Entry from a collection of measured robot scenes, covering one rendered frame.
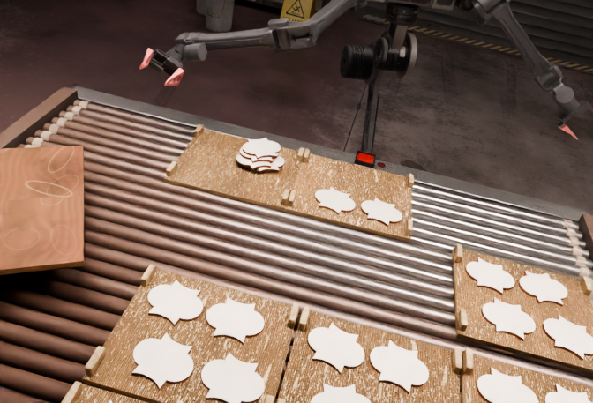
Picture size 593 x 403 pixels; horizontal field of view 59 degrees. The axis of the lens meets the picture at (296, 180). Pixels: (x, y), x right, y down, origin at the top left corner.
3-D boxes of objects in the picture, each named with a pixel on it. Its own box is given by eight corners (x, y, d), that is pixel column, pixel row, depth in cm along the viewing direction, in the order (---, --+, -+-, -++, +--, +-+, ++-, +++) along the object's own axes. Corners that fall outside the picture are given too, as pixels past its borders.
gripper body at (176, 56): (180, 67, 178) (190, 57, 184) (154, 49, 177) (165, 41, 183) (174, 80, 182) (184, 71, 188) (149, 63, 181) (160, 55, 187)
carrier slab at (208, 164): (199, 130, 202) (199, 127, 201) (304, 155, 199) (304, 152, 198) (163, 182, 174) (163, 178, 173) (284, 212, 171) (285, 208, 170)
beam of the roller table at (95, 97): (77, 98, 220) (76, 85, 216) (581, 222, 203) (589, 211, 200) (65, 107, 213) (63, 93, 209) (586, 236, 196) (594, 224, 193)
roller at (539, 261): (42, 138, 191) (41, 126, 188) (588, 276, 175) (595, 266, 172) (34, 145, 187) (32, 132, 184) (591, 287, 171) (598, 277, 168)
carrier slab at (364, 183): (304, 155, 199) (304, 152, 198) (411, 181, 196) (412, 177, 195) (285, 212, 171) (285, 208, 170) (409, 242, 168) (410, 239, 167)
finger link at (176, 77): (174, 80, 172) (187, 68, 179) (154, 68, 171) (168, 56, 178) (168, 95, 176) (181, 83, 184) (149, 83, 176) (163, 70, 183)
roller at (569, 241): (65, 118, 203) (64, 108, 200) (577, 247, 187) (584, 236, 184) (58, 124, 199) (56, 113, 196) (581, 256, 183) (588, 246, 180)
